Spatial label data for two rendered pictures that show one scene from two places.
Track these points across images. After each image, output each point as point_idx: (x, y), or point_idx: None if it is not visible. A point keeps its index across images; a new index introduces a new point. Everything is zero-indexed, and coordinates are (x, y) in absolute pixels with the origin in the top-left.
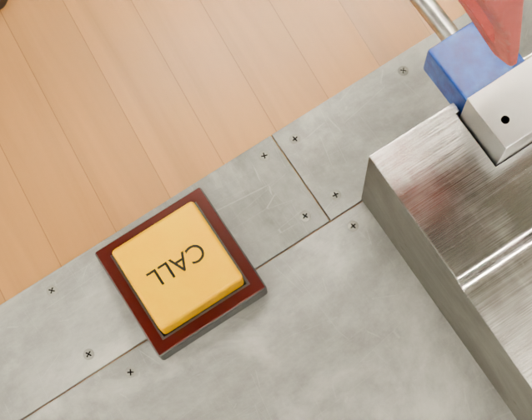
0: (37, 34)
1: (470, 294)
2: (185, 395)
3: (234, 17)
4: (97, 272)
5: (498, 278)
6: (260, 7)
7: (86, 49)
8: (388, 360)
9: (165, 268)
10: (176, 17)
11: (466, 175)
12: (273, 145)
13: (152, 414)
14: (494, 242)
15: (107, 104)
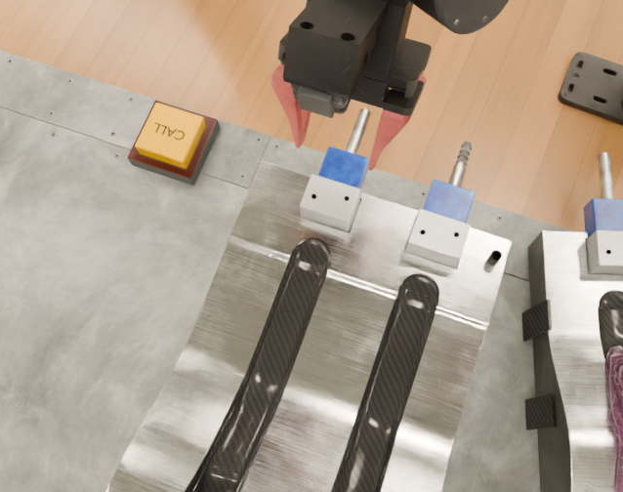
0: (244, 11)
1: (228, 247)
2: (122, 184)
3: None
4: None
5: (244, 254)
6: None
7: (253, 34)
8: (199, 258)
9: (163, 128)
10: None
11: (284, 206)
12: (267, 140)
13: (103, 177)
14: (260, 240)
15: (233, 61)
